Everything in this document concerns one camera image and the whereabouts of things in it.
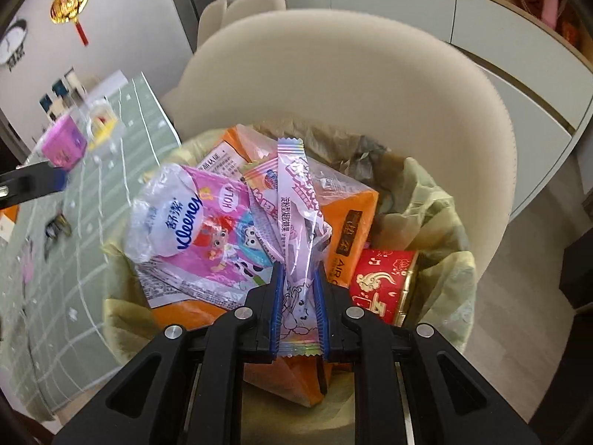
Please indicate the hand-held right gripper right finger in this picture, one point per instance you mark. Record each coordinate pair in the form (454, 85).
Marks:
(319, 306)

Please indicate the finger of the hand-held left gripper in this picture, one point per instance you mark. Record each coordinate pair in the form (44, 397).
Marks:
(55, 179)

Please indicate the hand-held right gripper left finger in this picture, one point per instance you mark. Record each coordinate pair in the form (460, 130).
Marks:
(278, 306)

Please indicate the red paper cup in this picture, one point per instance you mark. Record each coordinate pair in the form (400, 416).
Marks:
(380, 282)

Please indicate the pink plastic snack bag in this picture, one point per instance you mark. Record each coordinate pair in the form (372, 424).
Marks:
(222, 241)

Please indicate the orange snack packet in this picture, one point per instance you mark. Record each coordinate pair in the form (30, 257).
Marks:
(352, 222)

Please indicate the white tissue packet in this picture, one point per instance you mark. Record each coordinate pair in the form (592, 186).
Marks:
(162, 213)

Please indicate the pink orange candy wrapper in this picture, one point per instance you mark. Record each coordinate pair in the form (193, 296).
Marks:
(261, 190)

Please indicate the bin with yellow-green liner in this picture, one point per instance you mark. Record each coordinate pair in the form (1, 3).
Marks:
(431, 222)

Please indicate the pink tin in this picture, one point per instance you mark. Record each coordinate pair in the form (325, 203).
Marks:
(62, 143)

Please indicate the black wrapper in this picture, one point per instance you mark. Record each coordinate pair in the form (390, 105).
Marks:
(58, 231)

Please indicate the orange box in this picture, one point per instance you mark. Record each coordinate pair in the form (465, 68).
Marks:
(10, 215)

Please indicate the clear plastic wrapper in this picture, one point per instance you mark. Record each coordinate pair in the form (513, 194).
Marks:
(102, 123)

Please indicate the dark teal box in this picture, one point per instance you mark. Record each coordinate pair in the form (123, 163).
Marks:
(59, 88)
(46, 103)

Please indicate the green checked tablecloth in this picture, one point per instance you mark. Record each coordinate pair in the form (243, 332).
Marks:
(55, 310)

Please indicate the red gold hanging ornament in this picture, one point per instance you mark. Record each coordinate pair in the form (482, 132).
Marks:
(69, 4)

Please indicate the beige chair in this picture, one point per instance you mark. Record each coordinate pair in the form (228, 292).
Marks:
(255, 7)
(324, 65)
(211, 23)

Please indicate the dark low cabinet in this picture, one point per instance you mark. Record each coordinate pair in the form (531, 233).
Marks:
(579, 269)

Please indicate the pink box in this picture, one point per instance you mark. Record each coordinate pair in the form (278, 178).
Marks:
(551, 4)

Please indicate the black white wall decoration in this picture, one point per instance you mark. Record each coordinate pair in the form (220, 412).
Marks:
(14, 41)

